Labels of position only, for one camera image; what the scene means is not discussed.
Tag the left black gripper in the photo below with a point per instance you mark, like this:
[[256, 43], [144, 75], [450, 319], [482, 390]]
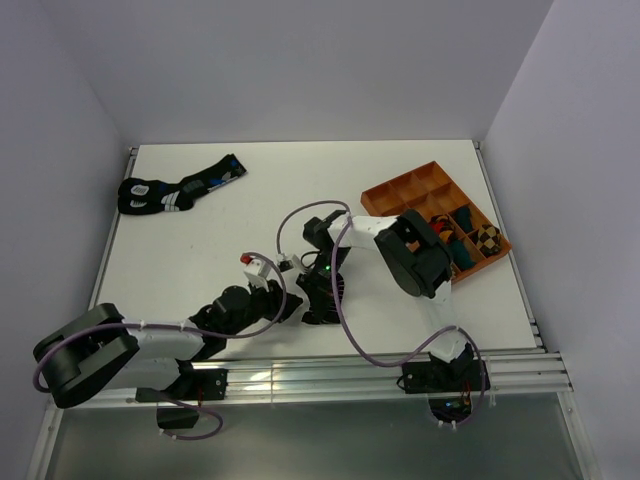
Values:
[[274, 297]]

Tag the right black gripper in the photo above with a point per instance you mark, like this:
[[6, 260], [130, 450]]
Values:
[[321, 294]]

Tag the black white striped sock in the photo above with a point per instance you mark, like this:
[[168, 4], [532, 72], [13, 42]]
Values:
[[320, 318]]

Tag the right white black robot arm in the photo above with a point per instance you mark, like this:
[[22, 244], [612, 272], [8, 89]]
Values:
[[421, 265]]

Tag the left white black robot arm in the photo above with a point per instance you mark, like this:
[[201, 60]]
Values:
[[100, 350]]

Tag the orange compartment tray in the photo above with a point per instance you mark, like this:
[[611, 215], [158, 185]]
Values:
[[430, 191]]

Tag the dark teal rolled sock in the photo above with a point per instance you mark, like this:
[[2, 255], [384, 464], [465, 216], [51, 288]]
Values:
[[463, 218]]

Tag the black blue sport sock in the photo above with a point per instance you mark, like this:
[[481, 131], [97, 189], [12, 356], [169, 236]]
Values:
[[139, 197]]

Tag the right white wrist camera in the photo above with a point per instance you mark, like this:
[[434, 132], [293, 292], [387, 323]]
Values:
[[287, 262]]

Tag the aluminium frame rail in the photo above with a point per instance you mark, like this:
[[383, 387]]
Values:
[[302, 404]]

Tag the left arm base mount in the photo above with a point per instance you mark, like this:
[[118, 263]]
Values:
[[196, 385]]

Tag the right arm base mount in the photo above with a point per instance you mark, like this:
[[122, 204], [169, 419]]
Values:
[[428, 377]]

